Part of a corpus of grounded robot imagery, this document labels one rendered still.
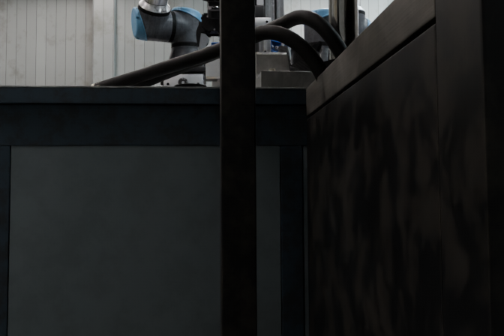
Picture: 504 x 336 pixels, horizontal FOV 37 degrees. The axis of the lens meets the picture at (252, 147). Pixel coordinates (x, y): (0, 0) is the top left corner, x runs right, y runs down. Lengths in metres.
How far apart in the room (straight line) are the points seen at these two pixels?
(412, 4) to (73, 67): 10.34
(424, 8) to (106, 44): 10.19
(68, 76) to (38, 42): 0.65
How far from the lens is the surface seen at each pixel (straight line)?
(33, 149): 1.71
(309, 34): 2.83
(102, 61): 10.90
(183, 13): 2.82
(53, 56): 11.21
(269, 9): 3.02
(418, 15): 0.84
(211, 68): 2.15
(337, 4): 1.57
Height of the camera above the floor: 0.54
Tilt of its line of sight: 5 degrees up
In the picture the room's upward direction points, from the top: straight up
